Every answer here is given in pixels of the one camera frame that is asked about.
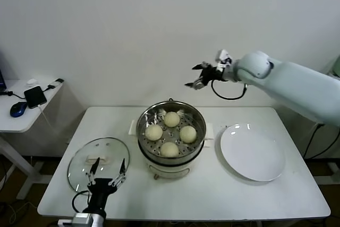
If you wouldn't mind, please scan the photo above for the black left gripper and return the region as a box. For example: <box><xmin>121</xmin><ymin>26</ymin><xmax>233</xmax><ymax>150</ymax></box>
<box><xmin>84</xmin><ymin>157</ymin><xmax>127</xmax><ymax>212</ymax></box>

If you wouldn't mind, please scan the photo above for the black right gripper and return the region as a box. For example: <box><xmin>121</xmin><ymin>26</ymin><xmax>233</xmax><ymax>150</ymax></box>
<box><xmin>184</xmin><ymin>61</ymin><xmax>227</xmax><ymax>91</ymax></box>

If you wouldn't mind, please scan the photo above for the oval glass pot lid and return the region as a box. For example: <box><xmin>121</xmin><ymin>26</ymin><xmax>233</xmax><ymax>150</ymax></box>
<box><xmin>67</xmin><ymin>137</ymin><xmax>131</xmax><ymax>192</ymax></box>

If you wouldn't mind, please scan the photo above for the white steamed baozi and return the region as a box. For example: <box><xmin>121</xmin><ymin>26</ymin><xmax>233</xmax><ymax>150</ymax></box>
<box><xmin>144</xmin><ymin>124</ymin><xmax>164</xmax><ymax>142</ymax></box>
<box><xmin>163</xmin><ymin>111</ymin><xmax>180</xmax><ymax>128</ymax></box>
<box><xmin>179</xmin><ymin>125</ymin><xmax>198</xmax><ymax>144</ymax></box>
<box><xmin>160</xmin><ymin>141</ymin><xmax>180</xmax><ymax>158</ymax></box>

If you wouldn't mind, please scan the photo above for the perforated steel steamer basket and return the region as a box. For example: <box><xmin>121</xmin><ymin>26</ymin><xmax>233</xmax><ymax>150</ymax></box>
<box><xmin>137</xmin><ymin>101</ymin><xmax>207</xmax><ymax>164</ymax></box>

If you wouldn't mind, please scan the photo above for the cream electric cooker base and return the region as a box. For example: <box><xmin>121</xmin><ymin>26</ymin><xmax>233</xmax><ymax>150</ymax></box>
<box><xmin>129</xmin><ymin>120</ymin><xmax>215</xmax><ymax>181</ymax></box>

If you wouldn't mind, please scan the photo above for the white oval plate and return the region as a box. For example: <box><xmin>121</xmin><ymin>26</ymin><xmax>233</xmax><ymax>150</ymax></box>
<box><xmin>219</xmin><ymin>123</ymin><xmax>285</xmax><ymax>182</ymax></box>

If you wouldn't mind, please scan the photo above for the black smartphone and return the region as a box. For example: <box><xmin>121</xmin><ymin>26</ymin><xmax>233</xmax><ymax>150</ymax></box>
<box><xmin>23</xmin><ymin>86</ymin><xmax>48</xmax><ymax>110</ymax></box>

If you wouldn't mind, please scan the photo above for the white side table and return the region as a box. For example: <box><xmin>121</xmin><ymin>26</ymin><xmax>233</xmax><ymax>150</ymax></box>
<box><xmin>0</xmin><ymin>79</ymin><xmax>65</xmax><ymax>200</ymax></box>

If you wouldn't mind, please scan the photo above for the blue computer mouse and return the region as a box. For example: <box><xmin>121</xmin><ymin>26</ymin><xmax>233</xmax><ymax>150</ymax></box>
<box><xmin>10</xmin><ymin>102</ymin><xmax>28</xmax><ymax>117</ymax></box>

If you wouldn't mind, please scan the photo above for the dark screen edge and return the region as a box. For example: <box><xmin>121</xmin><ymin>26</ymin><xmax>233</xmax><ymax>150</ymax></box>
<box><xmin>0</xmin><ymin>54</ymin><xmax>6</xmax><ymax>91</ymax></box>

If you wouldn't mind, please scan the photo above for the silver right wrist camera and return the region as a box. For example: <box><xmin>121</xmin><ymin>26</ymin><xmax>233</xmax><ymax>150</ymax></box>
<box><xmin>216</xmin><ymin>49</ymin><xmax>233</xmax><ymax>66</ymax></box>

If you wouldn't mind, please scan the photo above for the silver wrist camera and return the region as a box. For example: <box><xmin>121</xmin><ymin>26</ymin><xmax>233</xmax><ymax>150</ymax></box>
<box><xmin>71</xmin><ymin>212</ymin><xmax>94</xmax><ymax>227</ymax></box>
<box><xmin>216</xmin><ymin>49</ymin><xmax>233</xmax><ymax>66</ymax></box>

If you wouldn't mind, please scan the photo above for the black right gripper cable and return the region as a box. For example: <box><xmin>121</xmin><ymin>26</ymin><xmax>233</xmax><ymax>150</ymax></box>
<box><xmin>211</xmin><ymin>79</ymin><xmax>247</xmax><ymax>101</ymax></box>

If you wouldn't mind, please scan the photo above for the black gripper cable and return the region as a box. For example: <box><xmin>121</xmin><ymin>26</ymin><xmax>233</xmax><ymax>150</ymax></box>
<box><xmin>211</xmin><ymin>79</ymin><xmax>247</xmax><ymax>101</ymax></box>
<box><xmin>72</xmin><ymin>190</ymin><xmax>91</xmax><ymax>213</ymax></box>

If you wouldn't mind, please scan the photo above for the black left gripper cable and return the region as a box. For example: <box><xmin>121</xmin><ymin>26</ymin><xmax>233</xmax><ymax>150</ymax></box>
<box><xmin>72</xmin><ymin>190</ymin><xmax>91</xmax><ymax>213</ymax></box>

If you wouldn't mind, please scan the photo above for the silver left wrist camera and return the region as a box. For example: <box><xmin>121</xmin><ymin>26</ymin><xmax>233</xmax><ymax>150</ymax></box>
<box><xmin>71</xmin><ymin>212</ymin><xmax>94</xmax><ymax>227</ymax></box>

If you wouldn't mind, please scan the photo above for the white charging cable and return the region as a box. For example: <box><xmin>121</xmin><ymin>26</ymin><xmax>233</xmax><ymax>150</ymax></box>
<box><xmin>38</xmin><ymin>105</ymin><xmax>58</xmax><ymax>136</ymax></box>

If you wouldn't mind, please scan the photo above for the black silver cable adapter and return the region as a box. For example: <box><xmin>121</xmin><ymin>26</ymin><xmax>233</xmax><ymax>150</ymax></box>
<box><xmin>47</xmin><ymin>78</ymin><xmax>64</xmax><ymax>91</ymax></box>

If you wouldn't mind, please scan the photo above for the black desk cable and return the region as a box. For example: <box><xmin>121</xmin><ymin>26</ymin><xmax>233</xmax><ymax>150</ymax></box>
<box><xmin>0</xmin><ymin>90</ymin><xmax>26</xmax><ymax>100</ymax></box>

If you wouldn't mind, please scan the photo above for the black power cable with adapter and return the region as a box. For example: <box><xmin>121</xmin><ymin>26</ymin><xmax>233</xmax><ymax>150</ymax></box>
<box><xmin>302</xmin><ymin>123</ymin><xmax>340</xmax><ymax>159</ymax></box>

